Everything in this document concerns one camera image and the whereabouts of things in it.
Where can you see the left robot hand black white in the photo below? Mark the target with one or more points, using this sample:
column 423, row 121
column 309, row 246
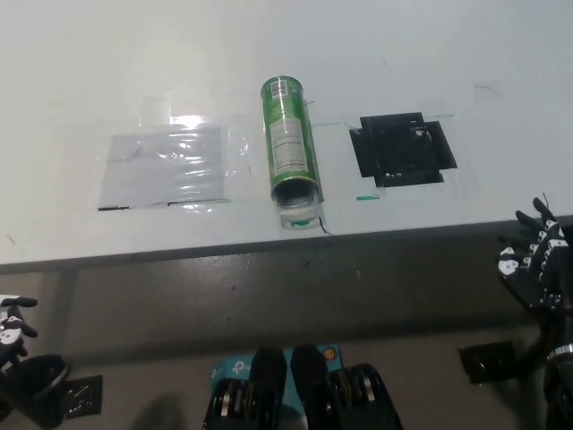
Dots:
column 11, row 331

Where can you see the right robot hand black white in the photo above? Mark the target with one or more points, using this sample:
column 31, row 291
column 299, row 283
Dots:
column 544, row 273

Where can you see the clear plastic chips tray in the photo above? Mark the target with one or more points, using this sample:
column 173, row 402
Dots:
column 296, row 215

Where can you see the green cylindrical chips can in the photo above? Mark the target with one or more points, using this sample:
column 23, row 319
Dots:
column 286, row 134

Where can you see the black tape square patch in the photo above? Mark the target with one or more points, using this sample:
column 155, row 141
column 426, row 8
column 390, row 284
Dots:
column 394, row 148

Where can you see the teal router box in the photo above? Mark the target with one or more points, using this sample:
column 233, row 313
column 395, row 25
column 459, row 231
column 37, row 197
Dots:
column 235, row 369

